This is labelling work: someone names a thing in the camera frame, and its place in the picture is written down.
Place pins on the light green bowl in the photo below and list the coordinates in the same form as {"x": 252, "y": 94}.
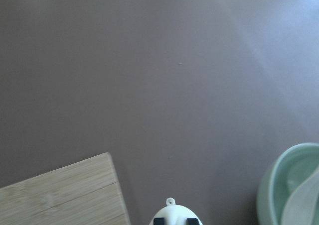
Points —
{"x": 289, "y": 191}

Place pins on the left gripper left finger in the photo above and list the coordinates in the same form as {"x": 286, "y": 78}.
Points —
{"x": 158, "y": 221}

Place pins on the white steamed bun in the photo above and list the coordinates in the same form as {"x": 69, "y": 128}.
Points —
{"x": 175, "y": 214}

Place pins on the wooden cutting board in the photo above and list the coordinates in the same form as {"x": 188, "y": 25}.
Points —
{"x": 84, "y": 193}

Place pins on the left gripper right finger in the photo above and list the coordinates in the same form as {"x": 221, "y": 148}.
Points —
{"x": 191, "y": 221}

